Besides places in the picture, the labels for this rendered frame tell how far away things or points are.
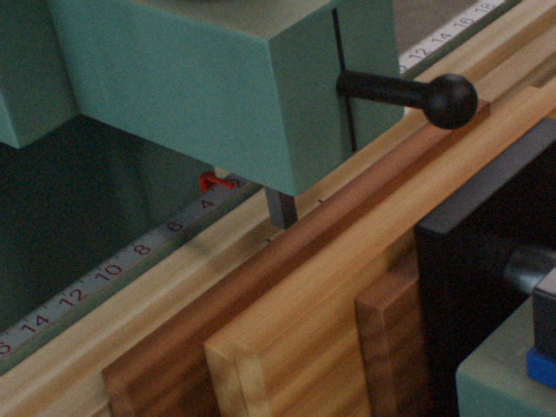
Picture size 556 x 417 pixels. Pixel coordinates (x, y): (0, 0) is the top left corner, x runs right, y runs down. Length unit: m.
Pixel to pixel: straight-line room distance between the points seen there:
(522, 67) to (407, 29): 2.18
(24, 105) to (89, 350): 0.11
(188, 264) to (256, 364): 0.11
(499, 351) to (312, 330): 0.07
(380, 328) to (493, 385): 0.05
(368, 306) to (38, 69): 0.18
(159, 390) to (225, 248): 0.08
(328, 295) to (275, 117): 0.07
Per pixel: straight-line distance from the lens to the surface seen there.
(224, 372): 0.47
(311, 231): 0.51
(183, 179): 0.73
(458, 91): 0.41
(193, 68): 0.45
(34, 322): 0.50
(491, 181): 0.45
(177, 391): 0.47
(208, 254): 0.52
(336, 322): 0.44
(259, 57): 0.42
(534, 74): 0.65
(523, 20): 0.67
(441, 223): 0.43
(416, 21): 2.85
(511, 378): 0.42
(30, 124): 0.53
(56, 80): 0.53
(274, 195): 0.51
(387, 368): 0.46
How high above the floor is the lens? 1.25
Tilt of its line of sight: 34 degrees down
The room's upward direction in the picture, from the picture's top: 11 degrees counter-clockwise
